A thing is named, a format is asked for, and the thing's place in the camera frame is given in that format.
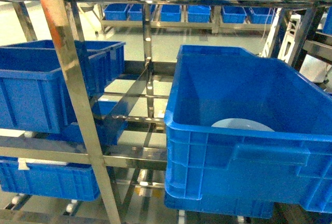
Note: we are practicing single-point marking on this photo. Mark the pale blue round plate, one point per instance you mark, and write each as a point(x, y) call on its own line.
point(241, 124)

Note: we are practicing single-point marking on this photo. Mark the blue ribbed crate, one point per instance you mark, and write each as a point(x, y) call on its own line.
point(293, 163)

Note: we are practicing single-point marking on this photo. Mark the stainless steel shelf rack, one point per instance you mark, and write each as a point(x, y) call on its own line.
point(67, 36)

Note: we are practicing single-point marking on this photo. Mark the blue bin lower middle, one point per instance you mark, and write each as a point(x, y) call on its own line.
point(73, 134)

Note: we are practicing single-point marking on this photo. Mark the blue crate under right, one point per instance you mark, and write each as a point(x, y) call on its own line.
point(201, 97)

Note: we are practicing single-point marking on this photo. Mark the blue bin behind left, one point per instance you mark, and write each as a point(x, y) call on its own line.
point(114, 61)

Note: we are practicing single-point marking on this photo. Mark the far rack blue bin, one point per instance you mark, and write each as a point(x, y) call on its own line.
point(260, 15)
point(116, 12)
point(199, 14)
point(232, 14)
point(171, 13)
point(135, 12)

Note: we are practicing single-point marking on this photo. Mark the small blue bin lower left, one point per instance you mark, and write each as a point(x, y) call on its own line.
point(72, 181)

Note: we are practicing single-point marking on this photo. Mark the large blue bin left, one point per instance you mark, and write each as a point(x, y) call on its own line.
point(40, 93)

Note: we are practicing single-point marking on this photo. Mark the white plastic part in bin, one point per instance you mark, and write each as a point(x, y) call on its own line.
point(23, 163)

